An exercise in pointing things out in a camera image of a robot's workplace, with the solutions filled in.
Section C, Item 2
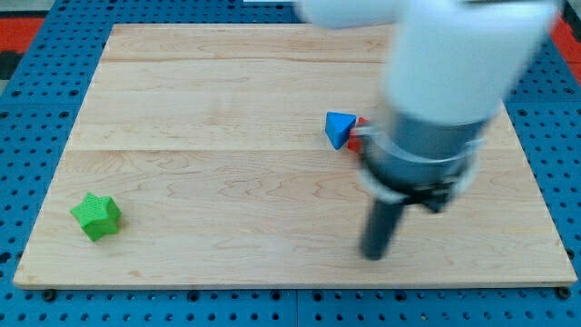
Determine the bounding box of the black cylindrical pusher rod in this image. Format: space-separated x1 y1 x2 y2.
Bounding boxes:
360 199 405 261

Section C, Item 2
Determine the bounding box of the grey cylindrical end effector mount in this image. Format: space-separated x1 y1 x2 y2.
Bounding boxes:
357 104 488 213

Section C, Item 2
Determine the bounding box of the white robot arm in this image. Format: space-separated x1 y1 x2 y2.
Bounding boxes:
295 0 559 260

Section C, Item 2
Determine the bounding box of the blue triangle block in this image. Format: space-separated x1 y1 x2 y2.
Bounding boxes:
324 112 357 150

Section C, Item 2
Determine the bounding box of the green star block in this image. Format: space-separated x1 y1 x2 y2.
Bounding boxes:
70 193 122 242

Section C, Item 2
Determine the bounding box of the red block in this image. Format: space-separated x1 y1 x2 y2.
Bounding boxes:
347 117 368 154

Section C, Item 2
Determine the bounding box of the wooden board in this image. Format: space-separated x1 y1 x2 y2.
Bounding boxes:
14 25 577 290

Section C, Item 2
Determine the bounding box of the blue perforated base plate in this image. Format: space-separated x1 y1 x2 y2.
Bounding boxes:
1 0 580 326

